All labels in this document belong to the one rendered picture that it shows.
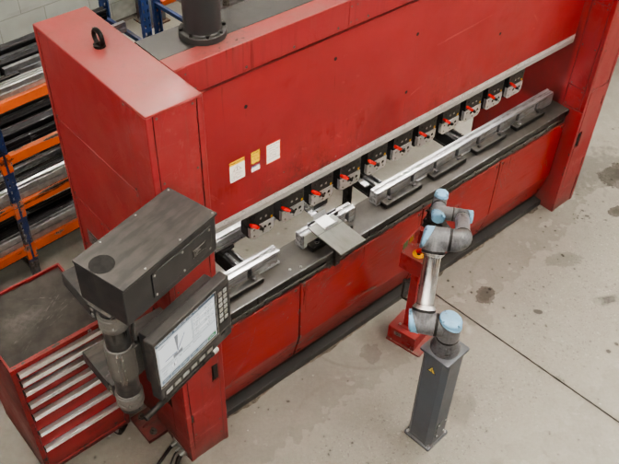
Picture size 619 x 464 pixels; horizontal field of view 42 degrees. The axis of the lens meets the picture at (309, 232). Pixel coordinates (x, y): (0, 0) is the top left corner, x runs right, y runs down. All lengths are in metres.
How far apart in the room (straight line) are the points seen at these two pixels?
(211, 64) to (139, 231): 0.74
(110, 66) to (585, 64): 3.36
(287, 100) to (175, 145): 0.78
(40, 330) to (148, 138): 1.40
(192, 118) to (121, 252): 0.57
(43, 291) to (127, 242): 1.32
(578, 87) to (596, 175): 1.23
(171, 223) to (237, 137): 0.71
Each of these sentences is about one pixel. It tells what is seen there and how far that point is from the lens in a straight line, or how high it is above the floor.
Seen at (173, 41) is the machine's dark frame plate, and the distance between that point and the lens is 3.35.
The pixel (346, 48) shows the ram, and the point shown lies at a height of 2.05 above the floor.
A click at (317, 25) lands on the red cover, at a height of 2.24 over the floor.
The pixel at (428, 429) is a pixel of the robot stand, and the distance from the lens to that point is 4.57.
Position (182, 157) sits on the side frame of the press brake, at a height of 2.05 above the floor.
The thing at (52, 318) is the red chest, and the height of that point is 0.98.
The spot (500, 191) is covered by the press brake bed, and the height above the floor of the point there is 0.46.
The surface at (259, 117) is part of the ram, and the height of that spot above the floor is 1.89.
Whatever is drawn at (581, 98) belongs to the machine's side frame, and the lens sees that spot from 5.71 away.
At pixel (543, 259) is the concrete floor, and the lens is 5.88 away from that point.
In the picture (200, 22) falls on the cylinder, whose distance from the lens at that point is 3.28.
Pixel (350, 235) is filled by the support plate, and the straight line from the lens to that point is 4.32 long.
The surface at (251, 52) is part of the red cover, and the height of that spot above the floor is 2.24.
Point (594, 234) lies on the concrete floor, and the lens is 6.20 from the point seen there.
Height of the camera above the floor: 3.97
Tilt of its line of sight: 43 degrees down
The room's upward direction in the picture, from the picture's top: 2 degrees clockwise
